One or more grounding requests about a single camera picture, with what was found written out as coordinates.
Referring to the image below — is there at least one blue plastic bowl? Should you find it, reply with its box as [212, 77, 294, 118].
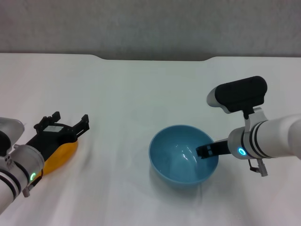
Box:
[148, 124, 219, 189]

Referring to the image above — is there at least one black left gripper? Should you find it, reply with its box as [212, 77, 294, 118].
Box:
[25, 111, 90, 163]

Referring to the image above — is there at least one yellow banana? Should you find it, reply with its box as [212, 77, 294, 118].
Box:
[43, 140, 79, 175]

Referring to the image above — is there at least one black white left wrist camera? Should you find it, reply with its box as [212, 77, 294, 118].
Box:
[0, 117, 24, 157]

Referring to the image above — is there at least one grey right arm cable plug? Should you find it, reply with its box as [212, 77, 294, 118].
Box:
[248, 157, 269, 177]

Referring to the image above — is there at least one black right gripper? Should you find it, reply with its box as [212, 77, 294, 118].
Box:
[195, 138, 230, 159]

